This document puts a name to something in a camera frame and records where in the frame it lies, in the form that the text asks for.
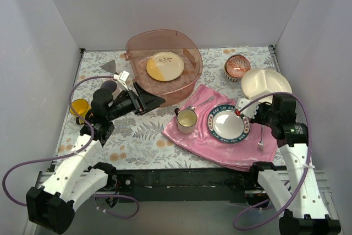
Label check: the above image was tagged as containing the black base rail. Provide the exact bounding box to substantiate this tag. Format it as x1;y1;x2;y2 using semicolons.
114;168;259;203

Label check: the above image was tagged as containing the beige cup purple interior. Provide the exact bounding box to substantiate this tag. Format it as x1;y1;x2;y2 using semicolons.
100;80;120;97

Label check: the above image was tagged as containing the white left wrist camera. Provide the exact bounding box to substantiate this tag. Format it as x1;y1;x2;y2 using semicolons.
113;70;130;91

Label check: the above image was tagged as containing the cream and yellow floral plate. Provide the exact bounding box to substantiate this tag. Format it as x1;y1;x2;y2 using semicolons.
146;52;184;82

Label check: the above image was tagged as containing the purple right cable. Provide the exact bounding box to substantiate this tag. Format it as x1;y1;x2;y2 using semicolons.
233;91;311;232

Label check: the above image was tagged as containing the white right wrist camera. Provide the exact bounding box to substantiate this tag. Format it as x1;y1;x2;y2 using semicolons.
235;98;261;119

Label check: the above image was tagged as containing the silver spoon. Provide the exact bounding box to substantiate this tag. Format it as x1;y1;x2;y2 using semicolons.
187;96;215;111

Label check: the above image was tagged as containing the cream divided plate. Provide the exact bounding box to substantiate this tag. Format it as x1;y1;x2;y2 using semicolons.
241;68;292;101

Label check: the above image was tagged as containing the cream enamel mug black rim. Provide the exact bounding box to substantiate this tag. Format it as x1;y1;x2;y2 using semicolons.
174;108;198;134

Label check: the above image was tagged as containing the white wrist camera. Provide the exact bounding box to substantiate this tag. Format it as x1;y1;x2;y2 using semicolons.
235;98;261;119
113;70;130;91

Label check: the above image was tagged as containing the metal spatula wooden handle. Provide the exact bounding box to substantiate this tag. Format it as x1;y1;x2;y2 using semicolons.
101;60;119;75

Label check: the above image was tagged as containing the red patterned bowl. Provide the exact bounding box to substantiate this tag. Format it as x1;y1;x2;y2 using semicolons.
224;54;251;69

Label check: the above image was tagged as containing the yellow enamel mug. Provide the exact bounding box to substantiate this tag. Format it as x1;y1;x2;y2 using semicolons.
70;99;91;125

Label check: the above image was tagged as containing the green rimmed white plate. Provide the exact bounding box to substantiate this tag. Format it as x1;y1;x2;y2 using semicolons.
207;104;250;144

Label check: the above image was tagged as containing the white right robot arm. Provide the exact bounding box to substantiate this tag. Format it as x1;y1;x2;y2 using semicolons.
249;92;342;234

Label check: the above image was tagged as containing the silver fork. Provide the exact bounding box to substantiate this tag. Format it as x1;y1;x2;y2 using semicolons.
257;125;265;151

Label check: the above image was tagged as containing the pink translucent plastic bin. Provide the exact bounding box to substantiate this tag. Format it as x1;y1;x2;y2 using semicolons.
124;29;203;107

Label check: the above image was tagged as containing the pink satin cloth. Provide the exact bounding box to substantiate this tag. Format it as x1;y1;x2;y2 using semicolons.
162;85;278;172

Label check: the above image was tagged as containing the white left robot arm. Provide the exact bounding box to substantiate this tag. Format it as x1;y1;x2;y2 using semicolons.
26;83;165;234

